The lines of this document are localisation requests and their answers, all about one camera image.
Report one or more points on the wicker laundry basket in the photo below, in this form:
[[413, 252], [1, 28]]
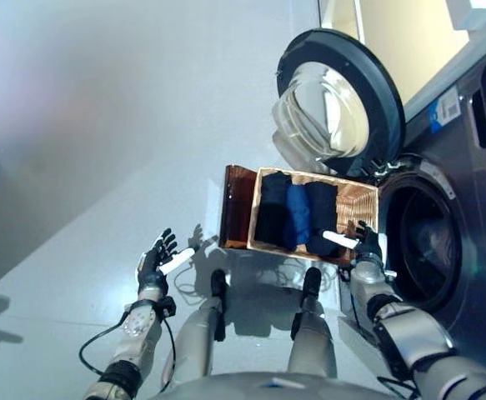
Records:
[[359, 204]]

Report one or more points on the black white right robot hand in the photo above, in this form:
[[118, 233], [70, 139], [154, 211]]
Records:
[[369, 246]]

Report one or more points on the blue white label sticker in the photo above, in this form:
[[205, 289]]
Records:
[[446, 110]]

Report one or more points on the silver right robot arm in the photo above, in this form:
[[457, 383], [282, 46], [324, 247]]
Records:
[[417, 337]]

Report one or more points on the black knit garment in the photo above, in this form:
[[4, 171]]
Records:
[[324, 208]]

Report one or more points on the silver robot leg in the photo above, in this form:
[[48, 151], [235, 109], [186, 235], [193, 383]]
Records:
[[196, 333], [311, 341]]

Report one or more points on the dark grey washing machine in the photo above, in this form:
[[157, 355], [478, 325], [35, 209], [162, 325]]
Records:
[[476, 187]]

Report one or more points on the silver right robot leg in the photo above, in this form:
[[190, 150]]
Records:
[[311, 341]]

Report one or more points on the glossy dark brown stool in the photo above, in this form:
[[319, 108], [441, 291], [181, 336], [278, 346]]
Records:
[[236, 208]]

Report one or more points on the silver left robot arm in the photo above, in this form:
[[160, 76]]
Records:
[[138, 329]]

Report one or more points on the blue garment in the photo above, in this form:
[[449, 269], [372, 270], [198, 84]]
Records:
[[297, 216]]

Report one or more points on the grey robot torso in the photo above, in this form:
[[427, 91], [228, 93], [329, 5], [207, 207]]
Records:
[[267, 387]]

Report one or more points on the dark navy folded garment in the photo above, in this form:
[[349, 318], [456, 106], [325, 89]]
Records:
[[272, 208]]

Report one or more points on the round glass washer door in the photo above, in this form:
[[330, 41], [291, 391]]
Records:
[[334, 108]]

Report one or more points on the silver left robot leg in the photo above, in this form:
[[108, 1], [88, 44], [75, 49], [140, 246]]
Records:
[[196, 333]]

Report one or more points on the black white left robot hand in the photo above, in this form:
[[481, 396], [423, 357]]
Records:
[[153, 266]]

